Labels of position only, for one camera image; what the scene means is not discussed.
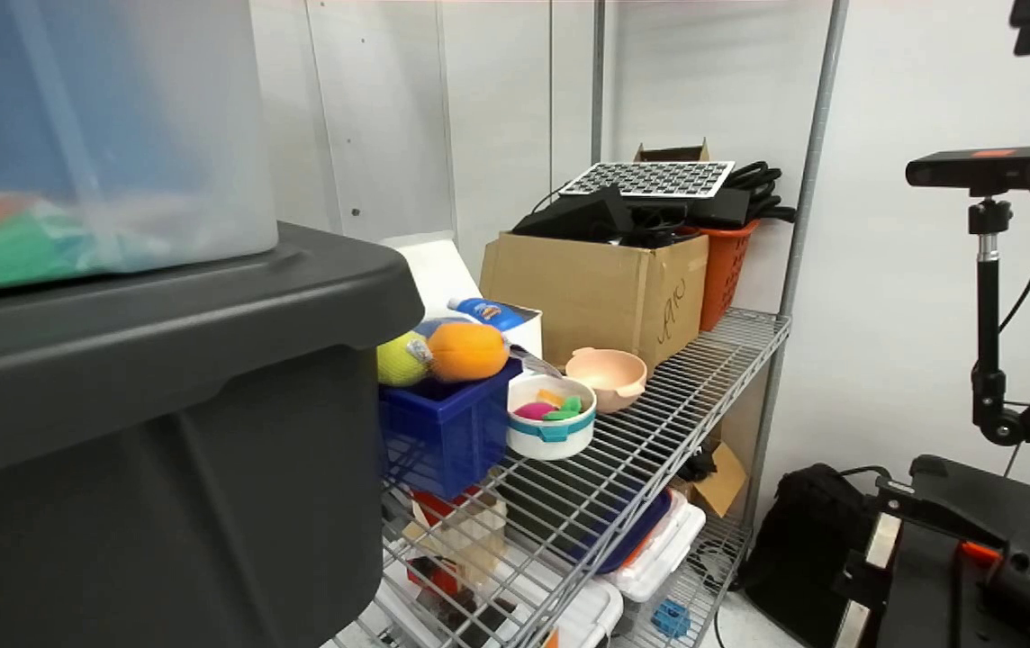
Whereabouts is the metal wire shelf rack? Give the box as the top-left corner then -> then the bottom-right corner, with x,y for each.
326,0 -> 855,648

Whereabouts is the white plastic storage container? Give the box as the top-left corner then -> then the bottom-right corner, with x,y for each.
602,487 -> 709,610
528,576 -> 625,648

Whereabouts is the blue plastic bin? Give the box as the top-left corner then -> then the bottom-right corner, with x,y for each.
376,353 -> 524,504

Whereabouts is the white bowl with teal rim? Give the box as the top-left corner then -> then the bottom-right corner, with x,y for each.
505,368 -> 602,466

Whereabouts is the yellow-green tennis ball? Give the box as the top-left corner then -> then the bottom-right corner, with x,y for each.
376,326 -> 437,392

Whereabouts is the pink plastic bowl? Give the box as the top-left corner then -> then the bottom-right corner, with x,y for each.
562,342 -> 653,416

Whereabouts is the purple toy with green leaves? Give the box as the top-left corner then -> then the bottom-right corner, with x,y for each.
516,389 -> 592,426

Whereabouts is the blue tape roll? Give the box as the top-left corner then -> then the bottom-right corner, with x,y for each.
643,595 -> 695,643

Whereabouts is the orange bucket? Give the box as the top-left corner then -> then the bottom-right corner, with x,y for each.
690,218 -> 762,336

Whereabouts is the orange black bar clamp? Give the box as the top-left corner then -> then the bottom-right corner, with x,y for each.
955,536 -> 1030,643

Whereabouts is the black camera with orange mark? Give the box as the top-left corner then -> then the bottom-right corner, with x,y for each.
904,139 -> 1030,198

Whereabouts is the brown cardboard box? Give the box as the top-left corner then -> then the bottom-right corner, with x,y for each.
475,229 -> 713,371

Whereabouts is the black backpack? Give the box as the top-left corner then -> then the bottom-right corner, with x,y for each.
739,461 -> 874,648

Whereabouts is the white box with blue label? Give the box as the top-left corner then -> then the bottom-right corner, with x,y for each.
446,294 -> 546,364

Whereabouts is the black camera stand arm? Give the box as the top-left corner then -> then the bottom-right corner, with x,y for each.
960,191 -> 1030,451

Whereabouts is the orange fruit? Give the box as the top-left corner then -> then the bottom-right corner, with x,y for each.
419,312 -> 516,389

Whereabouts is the small open cardboard box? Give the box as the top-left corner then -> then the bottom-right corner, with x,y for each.
671,438 -> 753,522

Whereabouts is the clear box with red items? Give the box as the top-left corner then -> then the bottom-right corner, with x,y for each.
395,481 -> 516,604

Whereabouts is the dark blue plate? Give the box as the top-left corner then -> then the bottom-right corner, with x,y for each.
562,481 -> 677,576

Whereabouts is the black white checkerboard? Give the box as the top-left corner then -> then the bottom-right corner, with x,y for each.
556,154 -> 739,205

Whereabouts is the clear plastic tub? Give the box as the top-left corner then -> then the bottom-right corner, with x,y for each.
0,0 -> 282,304

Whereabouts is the dark grey storage bin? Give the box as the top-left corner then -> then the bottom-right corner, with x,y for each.
0,218 -> 427,648

